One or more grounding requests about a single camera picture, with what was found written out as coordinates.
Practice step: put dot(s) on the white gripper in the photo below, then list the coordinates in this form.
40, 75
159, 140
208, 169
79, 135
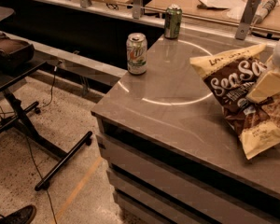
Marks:
269, 85

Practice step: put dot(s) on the silver cylindrical tool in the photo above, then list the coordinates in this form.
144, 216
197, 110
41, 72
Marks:
265, 10

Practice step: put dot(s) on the grey metal bracket right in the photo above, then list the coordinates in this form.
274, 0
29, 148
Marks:
246, 20

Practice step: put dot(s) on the white paper sheet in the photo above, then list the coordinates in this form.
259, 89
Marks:
221, 4

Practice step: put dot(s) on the green soda can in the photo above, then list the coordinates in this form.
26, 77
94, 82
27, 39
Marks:
173, 16

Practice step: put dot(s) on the grey drawer cabinet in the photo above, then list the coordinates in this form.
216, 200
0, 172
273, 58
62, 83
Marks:
170, 175

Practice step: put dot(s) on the black rolling stand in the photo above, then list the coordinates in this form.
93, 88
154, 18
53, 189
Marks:
19, 119

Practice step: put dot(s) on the white 7up can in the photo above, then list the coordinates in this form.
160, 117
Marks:
136, 53

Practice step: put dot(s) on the black shoe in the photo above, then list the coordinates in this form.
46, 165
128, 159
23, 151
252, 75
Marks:
24, 215

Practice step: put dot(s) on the brown sea salt chip bag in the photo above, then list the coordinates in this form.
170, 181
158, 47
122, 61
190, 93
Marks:
230, 75

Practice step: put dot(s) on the grey metal bracket middle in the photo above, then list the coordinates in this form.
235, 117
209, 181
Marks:
137, 9

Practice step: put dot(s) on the dark bag on stand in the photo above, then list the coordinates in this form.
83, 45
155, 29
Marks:
13, 53

